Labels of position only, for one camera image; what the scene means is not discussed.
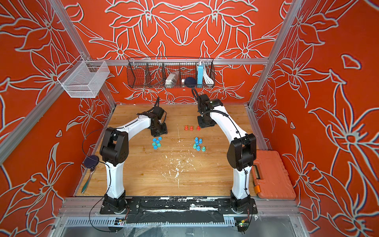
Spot dark blue round brush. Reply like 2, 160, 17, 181
82, 155, 99, 194

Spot silver pouch in basket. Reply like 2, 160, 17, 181
165, 71, 180, 88

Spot black wire wall basket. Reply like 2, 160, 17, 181
126, 57, 216, 88

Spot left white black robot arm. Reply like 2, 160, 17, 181
100, 98, 168, 214

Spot clear plastic wall bin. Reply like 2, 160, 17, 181
58, 61, 110, 98

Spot orange plastic tool case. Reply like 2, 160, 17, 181
251, 150, 296, 200

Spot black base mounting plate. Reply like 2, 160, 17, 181
100, 197, 258, 226

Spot light blue box in basket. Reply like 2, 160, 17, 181
197, 62, 204, 88

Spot dark blue ball in basket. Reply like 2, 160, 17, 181
184, 77, 197, 88

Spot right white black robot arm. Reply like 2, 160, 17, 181
191, 88, 257, 213

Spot white cables in basket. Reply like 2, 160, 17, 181
203, 66, 215, 88

